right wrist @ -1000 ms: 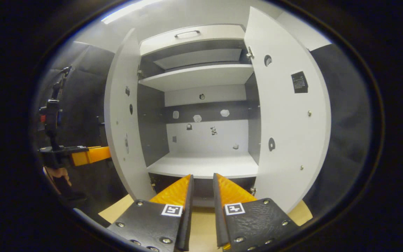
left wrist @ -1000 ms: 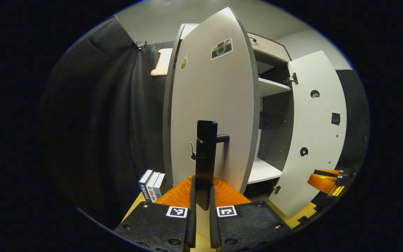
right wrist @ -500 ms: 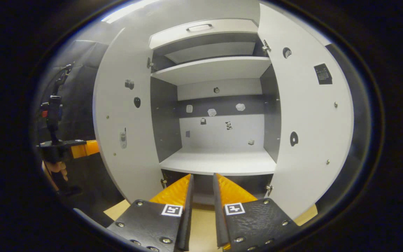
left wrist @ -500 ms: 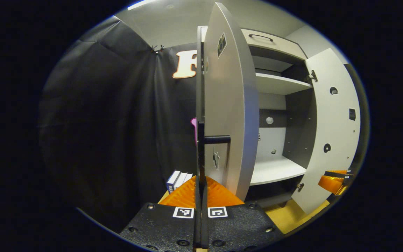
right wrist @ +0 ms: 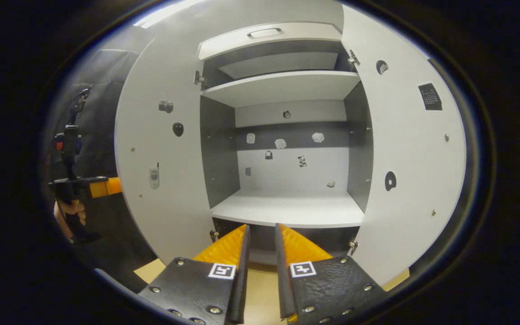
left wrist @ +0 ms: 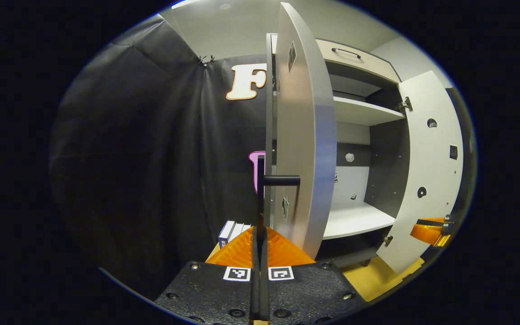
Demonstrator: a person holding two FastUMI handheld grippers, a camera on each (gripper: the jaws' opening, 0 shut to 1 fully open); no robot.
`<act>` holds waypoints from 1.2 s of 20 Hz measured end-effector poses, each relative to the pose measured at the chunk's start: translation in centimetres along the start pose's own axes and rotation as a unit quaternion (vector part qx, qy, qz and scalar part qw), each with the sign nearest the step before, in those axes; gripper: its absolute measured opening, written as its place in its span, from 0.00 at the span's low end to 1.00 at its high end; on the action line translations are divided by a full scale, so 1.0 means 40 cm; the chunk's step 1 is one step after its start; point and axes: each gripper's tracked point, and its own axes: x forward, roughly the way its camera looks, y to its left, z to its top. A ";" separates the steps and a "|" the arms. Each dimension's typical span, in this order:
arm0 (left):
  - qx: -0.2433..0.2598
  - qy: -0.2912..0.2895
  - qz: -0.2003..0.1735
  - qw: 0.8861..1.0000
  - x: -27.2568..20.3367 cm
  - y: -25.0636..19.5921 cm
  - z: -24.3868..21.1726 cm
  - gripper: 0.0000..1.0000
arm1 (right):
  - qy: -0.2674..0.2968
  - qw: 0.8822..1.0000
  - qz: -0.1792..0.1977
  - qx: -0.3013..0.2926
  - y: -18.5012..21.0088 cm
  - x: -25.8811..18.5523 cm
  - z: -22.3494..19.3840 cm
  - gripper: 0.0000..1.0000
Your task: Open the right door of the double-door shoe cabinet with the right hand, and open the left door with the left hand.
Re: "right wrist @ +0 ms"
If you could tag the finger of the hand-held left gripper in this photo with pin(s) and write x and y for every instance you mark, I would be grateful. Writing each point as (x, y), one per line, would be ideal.
(106, 187)

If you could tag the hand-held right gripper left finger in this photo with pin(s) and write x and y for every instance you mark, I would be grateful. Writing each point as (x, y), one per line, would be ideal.
(242, 293)

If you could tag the white double-door shoe cabinet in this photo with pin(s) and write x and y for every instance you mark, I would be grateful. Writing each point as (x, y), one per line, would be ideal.
(309, 36)

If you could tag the white cabinet door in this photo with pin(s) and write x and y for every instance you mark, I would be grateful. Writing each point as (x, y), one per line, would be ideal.
(165, 203)
(409, 149)

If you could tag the metal door hinge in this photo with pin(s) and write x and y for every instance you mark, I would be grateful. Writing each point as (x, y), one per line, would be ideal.
(353, 246)
(215, 234)
(353, 58)
(198, 79)

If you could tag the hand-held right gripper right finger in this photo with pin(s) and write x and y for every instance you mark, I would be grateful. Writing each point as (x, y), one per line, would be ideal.
(282, 293)

